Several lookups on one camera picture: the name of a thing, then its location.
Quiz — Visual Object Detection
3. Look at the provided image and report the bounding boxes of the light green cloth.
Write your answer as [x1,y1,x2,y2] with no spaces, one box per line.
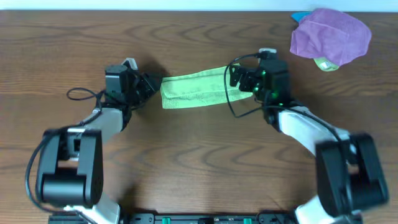
[160,67,252,109]

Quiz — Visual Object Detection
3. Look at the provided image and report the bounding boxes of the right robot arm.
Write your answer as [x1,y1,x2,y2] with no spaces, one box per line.
[224,65,389,223]

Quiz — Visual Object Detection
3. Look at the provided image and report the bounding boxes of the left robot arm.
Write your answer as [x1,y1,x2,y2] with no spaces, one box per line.
[32,68,162,223]

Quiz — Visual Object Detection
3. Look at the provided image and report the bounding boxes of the blue cloth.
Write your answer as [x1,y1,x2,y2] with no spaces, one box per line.
[291,11,312,23]

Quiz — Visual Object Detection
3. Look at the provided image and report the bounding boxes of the purple cloth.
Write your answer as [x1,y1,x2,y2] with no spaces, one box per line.
[290,8,372,67]

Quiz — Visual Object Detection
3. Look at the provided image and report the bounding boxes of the black right camera cable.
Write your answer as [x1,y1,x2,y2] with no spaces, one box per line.
[223,52,355,218]

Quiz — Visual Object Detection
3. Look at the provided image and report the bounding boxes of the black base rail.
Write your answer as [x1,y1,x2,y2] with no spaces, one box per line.
[119,213,298,224]

